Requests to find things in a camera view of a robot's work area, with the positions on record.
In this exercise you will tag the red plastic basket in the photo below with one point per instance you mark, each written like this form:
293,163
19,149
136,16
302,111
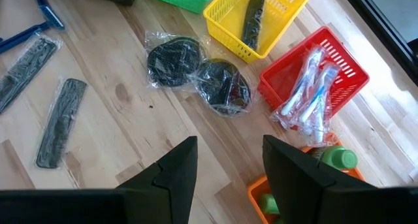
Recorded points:
346,64

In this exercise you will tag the blue white toothbrush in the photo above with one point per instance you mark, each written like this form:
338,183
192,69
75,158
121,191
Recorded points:
319,129
321,90

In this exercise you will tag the black round hairbrush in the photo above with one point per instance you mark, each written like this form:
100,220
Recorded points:
173,60
223,87

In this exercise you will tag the blue disposable razor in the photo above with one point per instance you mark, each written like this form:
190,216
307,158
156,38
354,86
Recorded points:
50,15
19,38

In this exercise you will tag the yellow plastic basket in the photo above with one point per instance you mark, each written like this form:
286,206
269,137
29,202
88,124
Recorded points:
225,38

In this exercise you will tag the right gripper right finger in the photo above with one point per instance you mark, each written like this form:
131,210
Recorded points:
294,185

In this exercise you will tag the orange plastic basket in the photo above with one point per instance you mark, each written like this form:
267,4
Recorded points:
256,193

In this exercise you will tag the red white toothbrush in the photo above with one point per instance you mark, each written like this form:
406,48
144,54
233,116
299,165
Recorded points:
302,83

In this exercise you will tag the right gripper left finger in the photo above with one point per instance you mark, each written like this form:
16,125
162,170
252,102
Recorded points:
173,185

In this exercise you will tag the black comb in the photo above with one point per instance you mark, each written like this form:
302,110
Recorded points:
24,70
253,21
60,122

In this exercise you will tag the small green bottle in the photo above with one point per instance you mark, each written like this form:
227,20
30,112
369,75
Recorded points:
338,157
269,204

